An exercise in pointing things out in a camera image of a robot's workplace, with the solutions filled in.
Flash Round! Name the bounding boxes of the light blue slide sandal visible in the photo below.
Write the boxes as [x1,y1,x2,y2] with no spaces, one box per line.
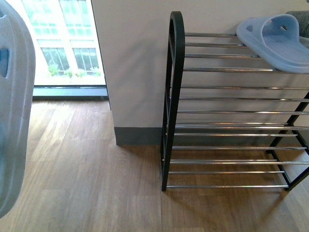
[236,14,309,73]
[0,0,36,217]

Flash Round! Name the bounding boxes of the black metal shoe rack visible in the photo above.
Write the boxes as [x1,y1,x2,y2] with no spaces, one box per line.
[160,11,309,190]

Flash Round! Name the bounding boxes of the dark window frame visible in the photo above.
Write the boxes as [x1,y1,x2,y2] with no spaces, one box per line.
[32,0,112,111]

